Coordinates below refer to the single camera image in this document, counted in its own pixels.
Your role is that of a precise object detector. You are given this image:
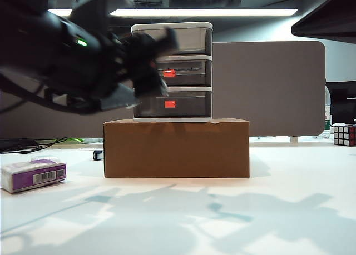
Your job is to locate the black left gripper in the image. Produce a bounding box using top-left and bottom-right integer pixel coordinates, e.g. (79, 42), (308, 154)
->
(121, 28), (179, 98)

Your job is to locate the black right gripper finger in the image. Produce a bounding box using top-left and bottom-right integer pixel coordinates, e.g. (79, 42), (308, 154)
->
(290, 0), (356, 42)

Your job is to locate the white drawer cabinet frame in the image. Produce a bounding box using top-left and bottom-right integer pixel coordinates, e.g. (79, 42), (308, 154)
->
(131, 21), (214, 123)

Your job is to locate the smoky drawer red handle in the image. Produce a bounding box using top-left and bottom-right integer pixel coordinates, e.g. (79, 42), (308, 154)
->
(154, 59), (208, 86)
(134, 91), (209, 118)
(133, 29), (208, 55)

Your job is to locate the purple white napkin pack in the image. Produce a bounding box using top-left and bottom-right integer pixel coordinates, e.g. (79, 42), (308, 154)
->
(0, 158), (67, 194)

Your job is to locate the long ceiling light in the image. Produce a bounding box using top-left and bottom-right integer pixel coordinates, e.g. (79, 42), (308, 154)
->
(110, 8), (299, 17)

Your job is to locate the brown cardboard box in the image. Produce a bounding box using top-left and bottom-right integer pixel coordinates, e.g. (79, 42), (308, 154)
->
(103, 118), (250, 179)

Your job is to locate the grey desk partition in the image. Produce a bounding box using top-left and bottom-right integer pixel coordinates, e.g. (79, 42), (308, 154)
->
(0, 41), (326, 139)

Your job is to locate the clear bottle green label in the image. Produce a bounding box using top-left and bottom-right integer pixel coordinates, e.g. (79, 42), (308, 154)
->
(324, 106), (334, 141)

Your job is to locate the short ceiling light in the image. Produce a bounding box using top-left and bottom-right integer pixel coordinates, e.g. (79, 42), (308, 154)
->
(47, 9), (73, 17)

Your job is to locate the black rubiks cube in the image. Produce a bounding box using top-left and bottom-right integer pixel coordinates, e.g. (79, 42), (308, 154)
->
(333, 123), (356, 147)

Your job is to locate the black flat pad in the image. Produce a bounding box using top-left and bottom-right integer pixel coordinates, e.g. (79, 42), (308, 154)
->
(0, 139), (37, 150)

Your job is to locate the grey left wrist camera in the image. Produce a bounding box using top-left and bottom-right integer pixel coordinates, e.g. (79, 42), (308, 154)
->
(100, 82), (142, 111)

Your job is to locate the black table cable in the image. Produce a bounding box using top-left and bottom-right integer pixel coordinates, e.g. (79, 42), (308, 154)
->
(0, 137), (69, 154)

